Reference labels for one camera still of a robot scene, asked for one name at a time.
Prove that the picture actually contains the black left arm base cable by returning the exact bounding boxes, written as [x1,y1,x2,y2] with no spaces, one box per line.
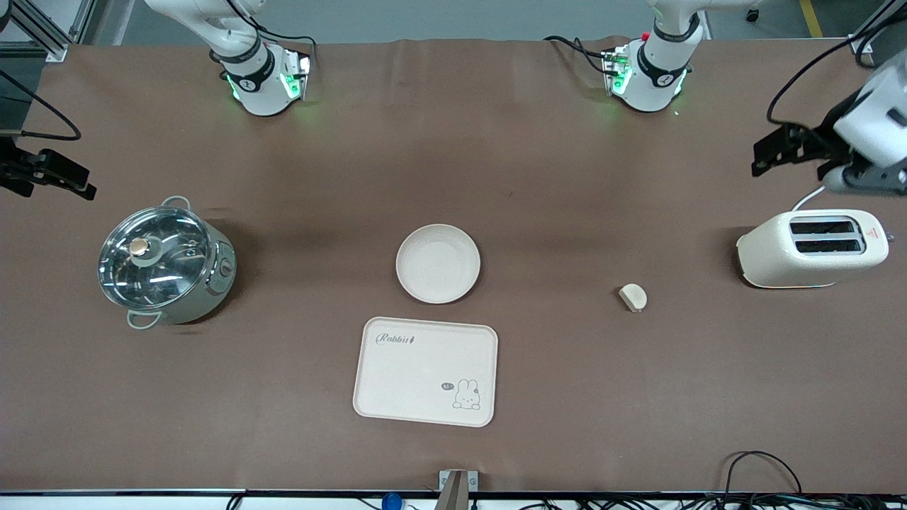
[543,34,612,76]

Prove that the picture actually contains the aluminium frame post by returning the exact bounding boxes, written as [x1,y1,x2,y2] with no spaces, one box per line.
[849,0,907,56]
[0,0,96,63]

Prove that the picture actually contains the white toaster power cord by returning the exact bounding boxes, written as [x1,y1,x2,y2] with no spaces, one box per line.
[791,185,828,213]

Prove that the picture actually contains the cream rabbit print tray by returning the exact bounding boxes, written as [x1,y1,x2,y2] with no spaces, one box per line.
[352,316,499,429]

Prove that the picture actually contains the glass pot lid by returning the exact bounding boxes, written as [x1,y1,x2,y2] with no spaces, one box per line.
[97,205,213,310]

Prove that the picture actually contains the steel pot with glass lid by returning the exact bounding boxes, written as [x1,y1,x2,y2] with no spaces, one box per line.
[99,195,238,331]

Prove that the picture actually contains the metal bracket on table edge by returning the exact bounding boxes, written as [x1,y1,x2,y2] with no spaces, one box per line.
[438,470,479,510]

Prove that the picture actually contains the cream two-slot toaster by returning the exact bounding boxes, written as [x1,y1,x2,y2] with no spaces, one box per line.
[736,209,891,290]

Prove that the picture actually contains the brown table mat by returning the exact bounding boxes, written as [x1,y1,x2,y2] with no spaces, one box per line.
[0,35,907,494]

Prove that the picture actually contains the black looped cable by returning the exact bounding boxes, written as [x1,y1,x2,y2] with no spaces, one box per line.
[719,450,804,510]

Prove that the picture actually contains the round cream plate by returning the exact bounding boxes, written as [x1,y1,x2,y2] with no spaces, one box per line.
[395,224,482,305]

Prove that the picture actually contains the black arm base cable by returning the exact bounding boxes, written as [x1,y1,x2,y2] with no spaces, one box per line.
[543,34,612,76]
[225,0,317,68]

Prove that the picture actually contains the black right arm base cable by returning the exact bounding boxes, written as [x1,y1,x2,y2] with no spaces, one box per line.
[225,0,317,68]

